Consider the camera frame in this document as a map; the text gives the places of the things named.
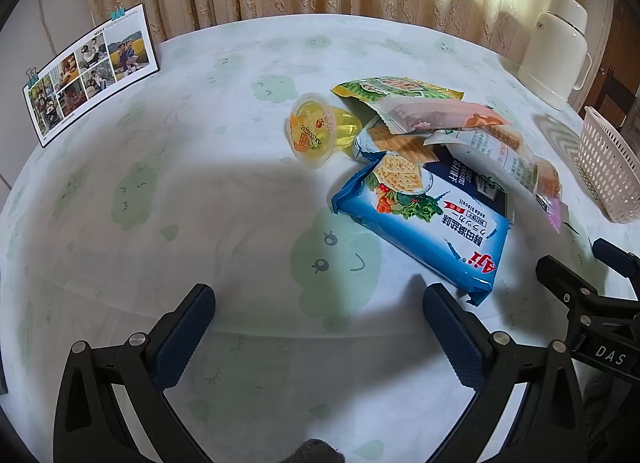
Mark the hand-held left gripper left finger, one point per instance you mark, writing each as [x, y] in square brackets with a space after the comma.
[182, 338]

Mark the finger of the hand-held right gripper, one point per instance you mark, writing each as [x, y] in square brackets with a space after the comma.
[617, 255]
[565, 280]

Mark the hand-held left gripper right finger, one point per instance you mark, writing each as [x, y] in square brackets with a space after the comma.
[455, 338]

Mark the white plastic basket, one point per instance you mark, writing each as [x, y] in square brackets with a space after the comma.
[607, 168]

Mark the pink-edged clear snack packet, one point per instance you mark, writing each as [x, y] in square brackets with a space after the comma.
[547, 183]

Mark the large blue cracker packet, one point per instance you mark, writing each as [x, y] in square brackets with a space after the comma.
[435, 233]

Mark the white snack packet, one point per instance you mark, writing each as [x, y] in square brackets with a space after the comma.
[480, 145]

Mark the small light blue cracker packet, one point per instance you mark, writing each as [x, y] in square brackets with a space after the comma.
[395, 143]

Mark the pink snack packet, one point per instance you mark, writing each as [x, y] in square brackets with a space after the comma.
[435, 113]

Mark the yellow jelly cup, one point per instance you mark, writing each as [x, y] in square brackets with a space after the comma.
[320, 130]

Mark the green peanut packet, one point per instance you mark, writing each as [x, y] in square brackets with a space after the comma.
[390, 88]

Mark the person's left hand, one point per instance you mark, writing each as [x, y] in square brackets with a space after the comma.
[316, 452]

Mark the dark wooden chair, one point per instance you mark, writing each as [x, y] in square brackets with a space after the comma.
[617, 93]

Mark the white thermos jug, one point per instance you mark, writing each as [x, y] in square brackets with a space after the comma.
[550, 53]

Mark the brown wooden door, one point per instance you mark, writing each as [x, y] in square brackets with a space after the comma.
[620, 38]

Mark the photo collage board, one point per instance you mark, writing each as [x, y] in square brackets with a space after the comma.
[90, 73]

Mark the teal binder clip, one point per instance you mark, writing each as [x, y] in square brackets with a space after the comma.
[117, 11]
[33, 75]

